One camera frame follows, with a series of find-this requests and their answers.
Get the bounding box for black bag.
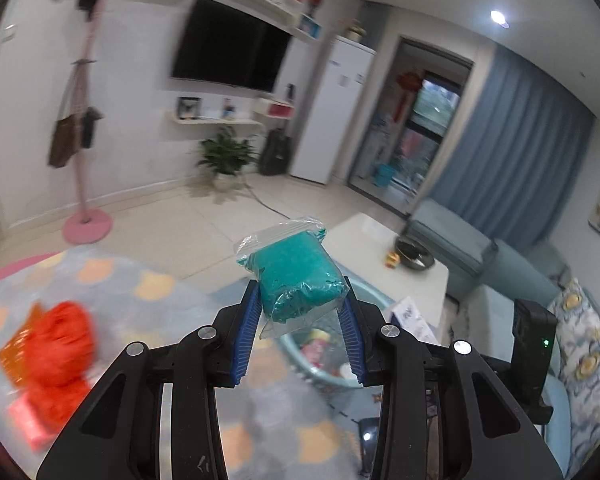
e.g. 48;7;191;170
80;107;103;150

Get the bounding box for red knot ornament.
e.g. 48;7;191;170
397;72;423;123

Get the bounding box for low white wall shelf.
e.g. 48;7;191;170
165;110;263;128

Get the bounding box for floral cushion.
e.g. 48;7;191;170
547;277;600;480

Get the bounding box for dark bowl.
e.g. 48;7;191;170
395;235;436;268

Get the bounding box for orange foil packet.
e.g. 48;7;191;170
0;304;43;386

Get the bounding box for grey curtain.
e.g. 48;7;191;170
357;0;393;36

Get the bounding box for white printed box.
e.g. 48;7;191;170
387;296;438;343

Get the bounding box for teal plastic basket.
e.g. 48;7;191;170
275;280;396;391

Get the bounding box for blue curtain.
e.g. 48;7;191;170
417;42;596;241

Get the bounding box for curved white wall shelf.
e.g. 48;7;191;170
200;0;316;43

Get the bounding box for bag of orange material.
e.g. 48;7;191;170
27;301;97;431

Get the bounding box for white coffee table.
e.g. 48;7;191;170
327;212;451;311

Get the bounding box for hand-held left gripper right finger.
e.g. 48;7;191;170
336;276;565;480

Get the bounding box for brown bag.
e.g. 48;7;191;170
48;67;83;168

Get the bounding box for butterfly picture frame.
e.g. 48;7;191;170
176;96;201;120

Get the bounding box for wall-mounted television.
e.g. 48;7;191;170
170;0;293;93

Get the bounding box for balcony glass door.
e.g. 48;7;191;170
347;35;476;218

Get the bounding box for blue bucket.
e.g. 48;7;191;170
372;164;396;188

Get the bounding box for pink coat rack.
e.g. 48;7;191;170
62;0;116;243

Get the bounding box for bag of teal material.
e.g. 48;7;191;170
233;217;351;336

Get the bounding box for red packet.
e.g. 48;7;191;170
7;395;56;451

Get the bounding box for white and red wall box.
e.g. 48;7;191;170
254;97;295;118

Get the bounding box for blue-grey sofa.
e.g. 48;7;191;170
472;240;600;480

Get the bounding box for floor cable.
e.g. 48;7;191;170
242;182;301;221

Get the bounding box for pink drink bottle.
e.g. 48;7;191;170
300;330;333;361

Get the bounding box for washing machine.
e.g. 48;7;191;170
365;115;396;181

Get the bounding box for white refrigerator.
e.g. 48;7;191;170
290;35;377;184

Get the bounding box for potted green plant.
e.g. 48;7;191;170
196;127;258;190

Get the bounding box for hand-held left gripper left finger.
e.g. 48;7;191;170
36;280;261;480

